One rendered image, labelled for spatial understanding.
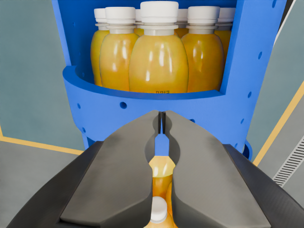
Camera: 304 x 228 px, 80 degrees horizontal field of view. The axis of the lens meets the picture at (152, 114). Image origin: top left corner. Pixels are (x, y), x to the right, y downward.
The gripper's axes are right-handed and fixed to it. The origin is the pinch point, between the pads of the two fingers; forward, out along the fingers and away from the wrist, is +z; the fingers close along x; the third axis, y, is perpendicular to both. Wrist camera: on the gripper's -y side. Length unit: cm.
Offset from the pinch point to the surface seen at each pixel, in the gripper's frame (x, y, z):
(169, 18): 0.6, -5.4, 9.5
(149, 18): -1.3, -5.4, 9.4
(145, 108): -1.5, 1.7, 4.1
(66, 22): -13.5, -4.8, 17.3
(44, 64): -90, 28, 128
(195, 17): 4.0, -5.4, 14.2
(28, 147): -130, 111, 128
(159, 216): 0.1, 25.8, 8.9
